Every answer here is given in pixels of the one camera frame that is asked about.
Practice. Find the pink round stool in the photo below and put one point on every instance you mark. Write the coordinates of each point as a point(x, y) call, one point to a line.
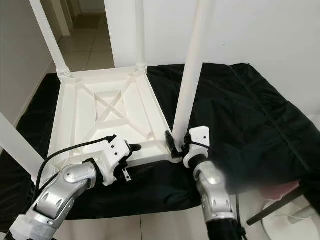
point(282, 189)

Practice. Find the black metal pole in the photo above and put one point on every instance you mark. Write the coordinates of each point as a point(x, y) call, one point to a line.
point(275, 207)

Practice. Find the white plastic children table top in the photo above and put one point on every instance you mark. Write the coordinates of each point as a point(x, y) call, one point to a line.
point(110, 115)

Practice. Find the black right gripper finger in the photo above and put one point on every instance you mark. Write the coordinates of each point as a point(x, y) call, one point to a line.
point(172, 143)

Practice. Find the white plastic table leg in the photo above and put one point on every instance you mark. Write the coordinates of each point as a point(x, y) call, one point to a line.
point(140, 35)
point(50, 40)
point(192, 65)
point(22, 150)

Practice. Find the black fabric table cloth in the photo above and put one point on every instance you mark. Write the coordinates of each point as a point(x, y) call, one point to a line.
point(255, 110)

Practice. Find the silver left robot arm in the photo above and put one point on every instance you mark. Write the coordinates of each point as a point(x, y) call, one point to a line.
point(60, 200)

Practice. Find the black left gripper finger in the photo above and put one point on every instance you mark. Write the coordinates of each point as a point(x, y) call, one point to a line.
point(135, 147)

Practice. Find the white round floor fan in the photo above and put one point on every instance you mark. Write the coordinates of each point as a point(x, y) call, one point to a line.
point(295, 225)

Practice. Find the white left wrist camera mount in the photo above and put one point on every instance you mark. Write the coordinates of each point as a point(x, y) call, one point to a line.
point(114, 152)

